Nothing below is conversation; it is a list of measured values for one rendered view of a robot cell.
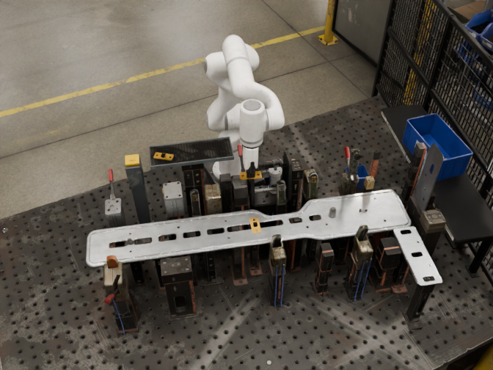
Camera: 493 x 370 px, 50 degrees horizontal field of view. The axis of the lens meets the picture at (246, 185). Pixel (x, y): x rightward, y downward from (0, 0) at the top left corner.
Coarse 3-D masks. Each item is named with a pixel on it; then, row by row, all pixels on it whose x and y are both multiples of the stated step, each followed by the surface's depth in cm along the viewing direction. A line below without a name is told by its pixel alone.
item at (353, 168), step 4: (356, 148) 230; (352, 152) 228; (356, 152) 230; (352, 156) 229; (356, 156) 226; (360, 156) 227; (352, 160) 231; (356, 160) 232; (352, 164) 233; (356, 164) 233; (348, 168) 235; (352, 168) 235; (356, 168) 234; (348, 172) 236; (352, 172) 236; (356, 172) 235; (348, 176) 237; (356, 176) 236; (356, 180) 238
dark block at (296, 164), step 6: (294, 162) 238; (300, 162) 238; (294, 168) 235; (300, 168) 235; (294, 174) 236; (300, 174) 236; (294, 180) 238; (300, 180) 240; (294, 186) 242; (300, 186) 243; (294, 192) 245; (294, 198) 248; (288, 204) 255; (294, 204) 251; (288, 210) 257; (294, 210) 254
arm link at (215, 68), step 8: (208, 56) 217; (216, 56) 215; (208, 64) 215; (216, 64) 215; (224, 64) 215; (208, 72) 217; (216, 72) 216; (224, 72) 217; (216, 80) 220; (224, 80) 224; (224, 88) 226; (224, 96) 233; (232, 96) 232; (216, 104) 242; (224, 104) 238; (232, 104) 238; (208, 112) 250; (216, 112) 244; (224, 112) 242; (208, 120) 249; (216, 120) 246; (224, 120) 249; (216, 128) 251; (224, 128) 252
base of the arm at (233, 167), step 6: (234, 156) 266; (216, 162) 284; (222, 162) 271; (228, 162) 269; (234, 162) 270; (240, 162) 273; (216, 168) 281; (222, 168) 274; (228, 168) 272; (234, 168) 273; (240, 168) 276; (216, 174) 278; (234, 174) 276
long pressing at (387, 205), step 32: (384, 192) 241; (160, 224) 228; (192, 224) 228; (224, 224) 228; (288, 224) 228; (320, 224) 228; (352, 224) 228; (384, 224) 228; (96, 256) 217; (128, 256) 216; (160, 256) 217
